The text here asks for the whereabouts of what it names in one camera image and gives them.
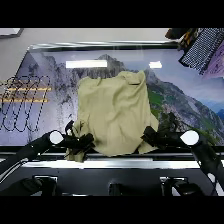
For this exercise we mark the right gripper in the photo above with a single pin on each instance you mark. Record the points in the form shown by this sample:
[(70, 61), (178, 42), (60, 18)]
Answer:
[(155, 137)]

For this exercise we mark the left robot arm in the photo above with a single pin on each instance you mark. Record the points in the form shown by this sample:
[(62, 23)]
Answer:
[(31, 148)]

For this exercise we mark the dark orange garment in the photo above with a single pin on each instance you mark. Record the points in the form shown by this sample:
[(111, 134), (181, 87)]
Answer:
[(181, 35)]

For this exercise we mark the silver frame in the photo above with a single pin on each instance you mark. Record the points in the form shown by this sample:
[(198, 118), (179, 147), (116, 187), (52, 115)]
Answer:
[(116, 164)]

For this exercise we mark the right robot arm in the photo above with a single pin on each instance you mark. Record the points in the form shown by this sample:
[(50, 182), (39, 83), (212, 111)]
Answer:
[(203, 150)]

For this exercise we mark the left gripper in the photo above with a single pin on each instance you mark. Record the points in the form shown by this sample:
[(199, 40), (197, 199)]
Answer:
[(79, 143)]

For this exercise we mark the olive green T-shirt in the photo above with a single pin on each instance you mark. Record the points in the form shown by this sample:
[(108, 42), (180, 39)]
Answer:
[(115, 110)]

